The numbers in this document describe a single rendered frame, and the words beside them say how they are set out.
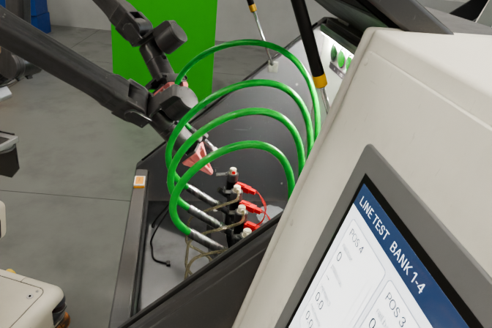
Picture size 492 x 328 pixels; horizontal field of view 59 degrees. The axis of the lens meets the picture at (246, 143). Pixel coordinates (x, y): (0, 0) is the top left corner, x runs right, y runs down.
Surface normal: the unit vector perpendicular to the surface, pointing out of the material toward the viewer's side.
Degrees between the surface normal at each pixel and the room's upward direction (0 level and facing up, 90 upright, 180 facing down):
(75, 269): 0
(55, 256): 0
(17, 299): 0
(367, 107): 76
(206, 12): 90
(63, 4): 90
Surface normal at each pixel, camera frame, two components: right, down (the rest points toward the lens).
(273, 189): 0.14, 0.44
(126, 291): 0.10, -0.90
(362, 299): -0.94, -0.24
